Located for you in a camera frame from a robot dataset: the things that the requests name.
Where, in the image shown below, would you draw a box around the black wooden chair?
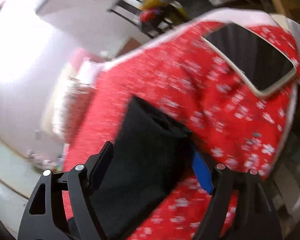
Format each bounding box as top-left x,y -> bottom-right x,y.
107,0 -> 174,39

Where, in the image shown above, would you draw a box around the black storage box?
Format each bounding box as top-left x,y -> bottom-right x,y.
202,23 -> 297,98

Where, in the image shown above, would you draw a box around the black pants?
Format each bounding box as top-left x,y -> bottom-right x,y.
90,96 -> 194,239

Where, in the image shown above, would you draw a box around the floral white pillow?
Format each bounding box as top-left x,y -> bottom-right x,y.
51,57 -> 104,144

